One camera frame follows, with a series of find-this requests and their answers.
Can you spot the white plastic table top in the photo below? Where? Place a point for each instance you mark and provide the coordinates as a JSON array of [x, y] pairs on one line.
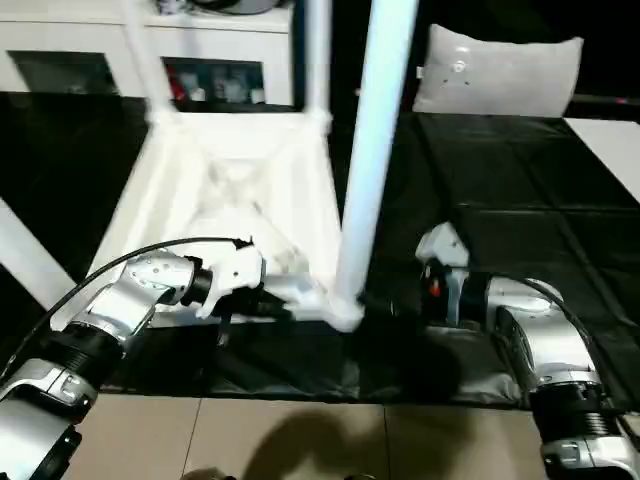
[[240, 190]]

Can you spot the white glass-door cabinet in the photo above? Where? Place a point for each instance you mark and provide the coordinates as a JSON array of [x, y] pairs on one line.
[[80, 50]]

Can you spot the grey cushion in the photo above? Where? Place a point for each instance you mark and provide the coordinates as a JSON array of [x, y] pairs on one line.
[[500, 75]]

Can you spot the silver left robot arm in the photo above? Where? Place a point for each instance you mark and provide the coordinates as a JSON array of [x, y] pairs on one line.
[[120, 305]]

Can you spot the black gear on cabinet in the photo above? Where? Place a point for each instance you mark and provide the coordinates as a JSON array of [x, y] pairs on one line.
[[230, 5]]

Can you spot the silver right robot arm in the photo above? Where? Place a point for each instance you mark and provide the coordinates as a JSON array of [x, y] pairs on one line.
[[545, 340]]

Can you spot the black cabinet with yellow label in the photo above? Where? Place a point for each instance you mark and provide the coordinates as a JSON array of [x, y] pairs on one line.
[[345, 50]]

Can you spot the white flat board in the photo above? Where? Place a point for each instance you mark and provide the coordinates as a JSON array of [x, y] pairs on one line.
[[610, 150]]

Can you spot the black table mat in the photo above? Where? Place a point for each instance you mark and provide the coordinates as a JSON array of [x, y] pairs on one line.
[[520, 200]]

